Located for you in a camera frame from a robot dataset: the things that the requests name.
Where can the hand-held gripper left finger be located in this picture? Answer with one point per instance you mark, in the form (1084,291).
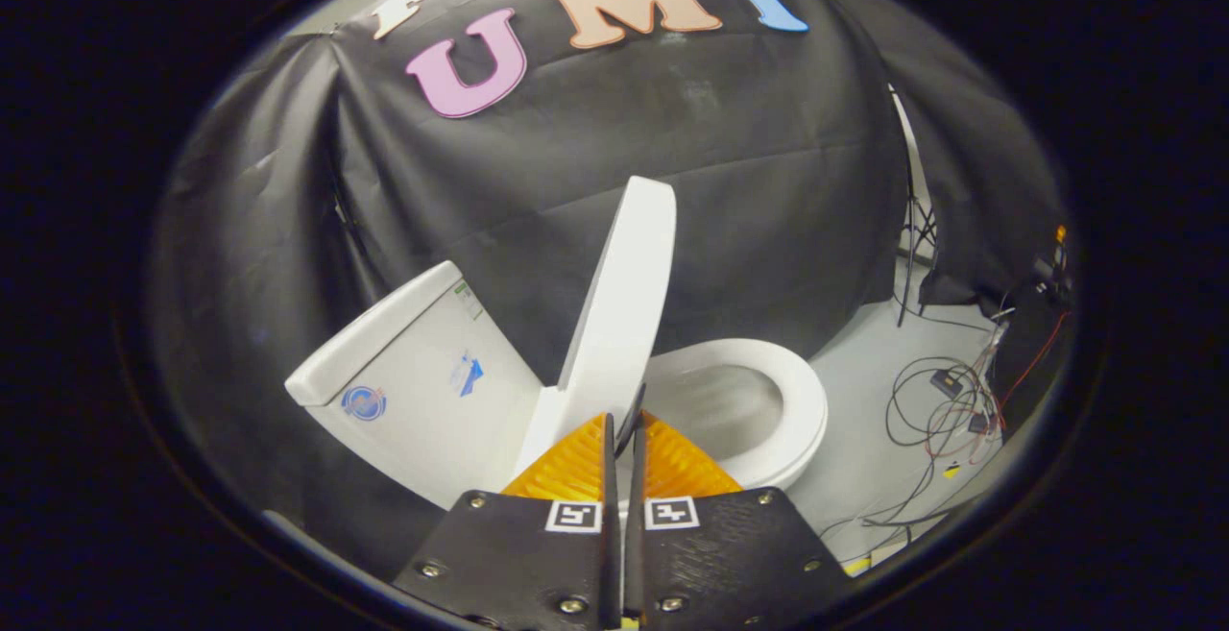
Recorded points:
(538,554)

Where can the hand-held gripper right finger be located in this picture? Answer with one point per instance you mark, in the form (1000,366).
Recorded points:
(720,554)

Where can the white toilet lid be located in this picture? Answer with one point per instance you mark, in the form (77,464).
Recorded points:
(624,295)

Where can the white toilet seat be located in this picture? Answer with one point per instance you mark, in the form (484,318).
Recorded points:
(805,400)

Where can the white toilet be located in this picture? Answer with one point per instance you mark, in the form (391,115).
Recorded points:
(413,391)

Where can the black backdrop cloth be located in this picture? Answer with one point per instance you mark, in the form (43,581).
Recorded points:
(720,180)

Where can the black light stand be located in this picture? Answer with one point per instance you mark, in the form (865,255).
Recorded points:
(910,228)

